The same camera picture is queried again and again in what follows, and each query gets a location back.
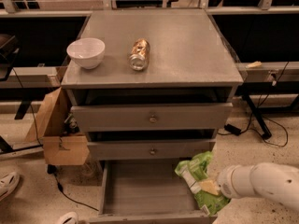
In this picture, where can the green rice chip bag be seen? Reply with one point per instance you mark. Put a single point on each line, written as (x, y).
(195, 170)

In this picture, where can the white gripper wrist block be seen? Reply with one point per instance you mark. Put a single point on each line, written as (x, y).
(226, 181)

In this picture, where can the gold drink can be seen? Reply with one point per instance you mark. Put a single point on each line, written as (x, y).
(140, 55)

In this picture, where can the yellow foam scrap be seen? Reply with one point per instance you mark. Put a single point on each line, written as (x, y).
(255, 64)

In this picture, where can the black table leg right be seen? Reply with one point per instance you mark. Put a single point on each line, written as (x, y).
(256, 113)

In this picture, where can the grey drawer cabinet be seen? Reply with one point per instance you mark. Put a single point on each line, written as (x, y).
(188, 64)

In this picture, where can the bottom open grey drawer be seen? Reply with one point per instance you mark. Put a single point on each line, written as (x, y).
(146, 192)

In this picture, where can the white ceramic bowl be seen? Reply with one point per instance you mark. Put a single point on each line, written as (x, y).
(87, 52)

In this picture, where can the top grey drawer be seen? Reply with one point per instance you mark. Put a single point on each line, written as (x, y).
(109, 118)

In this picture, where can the middle grey drawer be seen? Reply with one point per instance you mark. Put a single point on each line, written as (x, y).
(149, 149)

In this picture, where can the white shoe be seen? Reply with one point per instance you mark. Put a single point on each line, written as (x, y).
(68, 218)
(8, 183)

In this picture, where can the brown cardboard box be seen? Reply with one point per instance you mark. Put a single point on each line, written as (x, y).
(49, 128)

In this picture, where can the white shoe left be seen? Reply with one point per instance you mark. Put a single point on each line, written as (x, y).
(8, 183)

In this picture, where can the white shoe bottom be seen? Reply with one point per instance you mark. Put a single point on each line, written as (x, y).
(68, 218)

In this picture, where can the black power adapter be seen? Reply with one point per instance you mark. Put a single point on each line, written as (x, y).
(232, 129)

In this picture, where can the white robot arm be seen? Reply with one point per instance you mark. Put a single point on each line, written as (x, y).
(275, 182)

